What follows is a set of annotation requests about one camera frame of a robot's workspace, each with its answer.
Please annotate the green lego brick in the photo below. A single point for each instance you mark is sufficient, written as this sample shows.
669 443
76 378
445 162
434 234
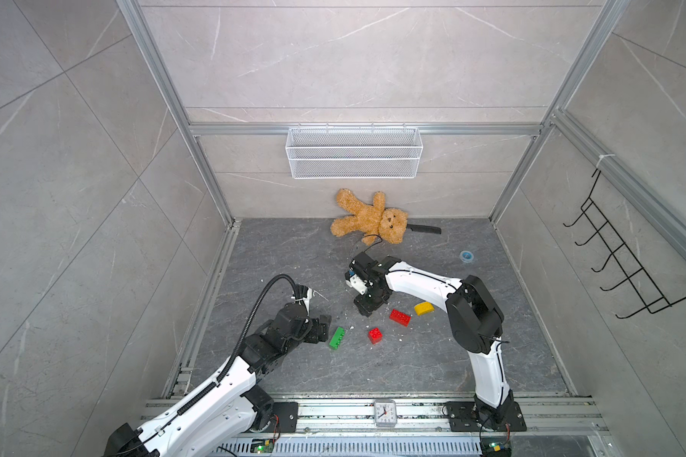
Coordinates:
337 338

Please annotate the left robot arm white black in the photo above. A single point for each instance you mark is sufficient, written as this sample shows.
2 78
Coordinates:
230 401

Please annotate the small white desk clock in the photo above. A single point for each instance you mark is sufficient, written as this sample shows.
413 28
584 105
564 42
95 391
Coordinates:
385 414

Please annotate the black wire hook rack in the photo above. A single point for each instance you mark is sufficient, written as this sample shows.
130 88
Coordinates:
632 272

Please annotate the long red lego brick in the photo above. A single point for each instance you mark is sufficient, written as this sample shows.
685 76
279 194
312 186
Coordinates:
400 317

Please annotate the white zip tie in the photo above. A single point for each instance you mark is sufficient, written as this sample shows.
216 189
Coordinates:
317 293

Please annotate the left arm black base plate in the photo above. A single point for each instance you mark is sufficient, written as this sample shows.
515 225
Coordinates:
282 418

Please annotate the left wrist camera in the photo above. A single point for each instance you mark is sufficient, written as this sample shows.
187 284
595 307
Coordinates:
303 295

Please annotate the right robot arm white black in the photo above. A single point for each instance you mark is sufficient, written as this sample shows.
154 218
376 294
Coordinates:
474 316

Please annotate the black comb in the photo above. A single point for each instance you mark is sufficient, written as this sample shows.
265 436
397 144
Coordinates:
424 229

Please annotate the brown teddy bear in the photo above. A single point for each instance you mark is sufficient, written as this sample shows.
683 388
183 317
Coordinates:
375 221

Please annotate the yellow sloped lego brick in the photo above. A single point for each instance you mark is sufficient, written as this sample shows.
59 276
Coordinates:
423 308

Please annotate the blue tape roll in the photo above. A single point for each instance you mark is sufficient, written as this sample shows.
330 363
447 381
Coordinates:
466 257

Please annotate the white wire mesh basket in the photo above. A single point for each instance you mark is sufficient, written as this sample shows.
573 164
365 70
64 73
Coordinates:
354 153

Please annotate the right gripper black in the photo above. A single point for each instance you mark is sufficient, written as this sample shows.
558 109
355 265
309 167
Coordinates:
364 307

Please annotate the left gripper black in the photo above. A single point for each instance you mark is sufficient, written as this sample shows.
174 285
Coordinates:
325 326

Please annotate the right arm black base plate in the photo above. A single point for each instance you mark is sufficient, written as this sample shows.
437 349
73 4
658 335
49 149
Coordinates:
466 417

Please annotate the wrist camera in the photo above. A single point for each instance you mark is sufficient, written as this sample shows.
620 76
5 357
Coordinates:
356 283
303 295

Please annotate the small red lego brick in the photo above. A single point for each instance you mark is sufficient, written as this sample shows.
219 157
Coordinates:
375 336

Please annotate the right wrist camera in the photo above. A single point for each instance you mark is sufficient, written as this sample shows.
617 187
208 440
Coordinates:
356 283

